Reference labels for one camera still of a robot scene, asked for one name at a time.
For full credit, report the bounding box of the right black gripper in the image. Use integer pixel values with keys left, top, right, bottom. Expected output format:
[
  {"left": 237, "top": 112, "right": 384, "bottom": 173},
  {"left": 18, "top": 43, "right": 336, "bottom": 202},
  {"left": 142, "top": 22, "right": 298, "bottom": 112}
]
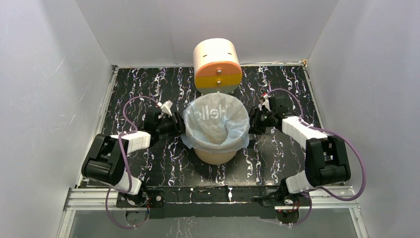
[{"left": 237, "top": 106, "right": 274, "bottom": 135}]

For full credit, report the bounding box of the round cream drawer cabinet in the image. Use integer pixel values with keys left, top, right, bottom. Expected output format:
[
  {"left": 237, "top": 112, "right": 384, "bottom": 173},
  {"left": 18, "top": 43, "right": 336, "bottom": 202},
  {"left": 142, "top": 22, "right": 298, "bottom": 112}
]
[{"left": 193, "top": 38, "right": 242, "bottom": 94}]

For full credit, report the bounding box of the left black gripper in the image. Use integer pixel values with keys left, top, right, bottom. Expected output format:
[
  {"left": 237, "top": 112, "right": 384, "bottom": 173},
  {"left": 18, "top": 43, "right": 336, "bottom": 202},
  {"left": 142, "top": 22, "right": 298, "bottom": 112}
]
[{"left": 157, "top": 112, "right": 194, "bottom": 138}]

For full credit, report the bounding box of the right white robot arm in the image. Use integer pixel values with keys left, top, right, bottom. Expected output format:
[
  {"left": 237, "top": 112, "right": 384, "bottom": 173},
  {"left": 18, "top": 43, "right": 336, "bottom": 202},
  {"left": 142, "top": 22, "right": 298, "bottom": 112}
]
[{"left": 249, "top": 97, "right": 351, "bottom": 205}]

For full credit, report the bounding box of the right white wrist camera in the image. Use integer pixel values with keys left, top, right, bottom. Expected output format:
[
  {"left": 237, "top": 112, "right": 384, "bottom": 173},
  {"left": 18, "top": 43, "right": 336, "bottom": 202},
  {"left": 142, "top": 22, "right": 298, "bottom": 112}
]
[{"left": 260, "top": 93, "right": 271, "bottom": 112}]

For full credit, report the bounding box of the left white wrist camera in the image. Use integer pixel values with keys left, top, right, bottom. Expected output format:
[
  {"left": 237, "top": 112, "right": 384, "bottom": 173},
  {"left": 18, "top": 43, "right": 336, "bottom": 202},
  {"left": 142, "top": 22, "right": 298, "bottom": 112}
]
[{"left": 157, "top": 100, "right": 173, "bottom": 117}]

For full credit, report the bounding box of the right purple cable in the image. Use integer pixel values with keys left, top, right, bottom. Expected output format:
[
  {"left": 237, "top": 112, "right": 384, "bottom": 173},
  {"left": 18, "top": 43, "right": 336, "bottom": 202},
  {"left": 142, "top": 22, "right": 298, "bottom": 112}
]
[{"left": 262, "top": 88, "right": 367, "bottom": 227}]

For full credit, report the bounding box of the light blue plastic bag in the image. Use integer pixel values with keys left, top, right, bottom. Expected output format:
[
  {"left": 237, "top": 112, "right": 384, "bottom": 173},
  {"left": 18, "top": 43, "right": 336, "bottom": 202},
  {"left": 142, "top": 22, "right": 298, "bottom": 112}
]
[{"left": 181, "top": 93, "right": 250, "bottom": 154}]

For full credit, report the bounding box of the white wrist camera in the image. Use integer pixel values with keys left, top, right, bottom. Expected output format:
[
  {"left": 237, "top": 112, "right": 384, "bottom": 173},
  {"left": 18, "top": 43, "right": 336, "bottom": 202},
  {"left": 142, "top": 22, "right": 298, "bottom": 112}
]
[
  {"left": 260, "top": 93, "right": 271, "bottom": 112},
  {"left": 157, "top": 100, "right": 173, "bottom": 117}
]

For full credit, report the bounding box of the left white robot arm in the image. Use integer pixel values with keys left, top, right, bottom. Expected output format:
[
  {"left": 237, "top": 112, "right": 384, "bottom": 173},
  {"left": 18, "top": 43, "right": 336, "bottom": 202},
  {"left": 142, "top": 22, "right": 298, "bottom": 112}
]
[{"left": 81, "top": 108, "right": 185, "bottom": 206}]

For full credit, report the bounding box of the beige round trash bin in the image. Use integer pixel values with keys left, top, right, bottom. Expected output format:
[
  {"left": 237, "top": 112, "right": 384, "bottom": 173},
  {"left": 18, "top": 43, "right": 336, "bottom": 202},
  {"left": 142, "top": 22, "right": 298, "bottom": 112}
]
[{"left": 194, "top": 148, "right": 238, "bottom": 165}]

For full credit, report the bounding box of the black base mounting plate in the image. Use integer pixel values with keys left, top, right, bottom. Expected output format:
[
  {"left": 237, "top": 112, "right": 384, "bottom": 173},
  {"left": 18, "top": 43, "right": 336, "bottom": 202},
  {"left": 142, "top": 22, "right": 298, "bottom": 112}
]
[{"left": 116, "top": 185, "right": 309, "bottom": 221}]

